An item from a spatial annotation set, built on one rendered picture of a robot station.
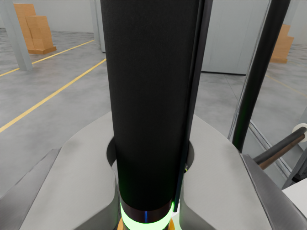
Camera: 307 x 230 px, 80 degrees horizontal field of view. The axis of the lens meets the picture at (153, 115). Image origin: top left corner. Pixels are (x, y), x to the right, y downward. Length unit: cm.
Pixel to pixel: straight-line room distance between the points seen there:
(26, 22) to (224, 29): 653
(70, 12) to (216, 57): 1050
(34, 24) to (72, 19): 609
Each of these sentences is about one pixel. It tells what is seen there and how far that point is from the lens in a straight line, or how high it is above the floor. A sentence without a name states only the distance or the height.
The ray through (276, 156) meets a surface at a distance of 31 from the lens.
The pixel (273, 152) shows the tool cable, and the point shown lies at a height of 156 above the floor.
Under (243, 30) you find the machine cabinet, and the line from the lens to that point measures 575.
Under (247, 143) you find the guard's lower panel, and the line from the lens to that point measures 154.
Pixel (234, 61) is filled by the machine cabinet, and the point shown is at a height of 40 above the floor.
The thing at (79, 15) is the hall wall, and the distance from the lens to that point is 1382.
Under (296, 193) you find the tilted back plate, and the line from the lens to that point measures 65.
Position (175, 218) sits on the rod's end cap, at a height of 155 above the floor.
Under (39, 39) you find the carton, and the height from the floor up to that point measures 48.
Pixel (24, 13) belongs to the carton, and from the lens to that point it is 839.
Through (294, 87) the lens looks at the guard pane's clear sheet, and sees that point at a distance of 119.
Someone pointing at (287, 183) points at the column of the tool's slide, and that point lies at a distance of 95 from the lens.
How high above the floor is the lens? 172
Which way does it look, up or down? 31 degrees down
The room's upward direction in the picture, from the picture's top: 2 degrees clockwise
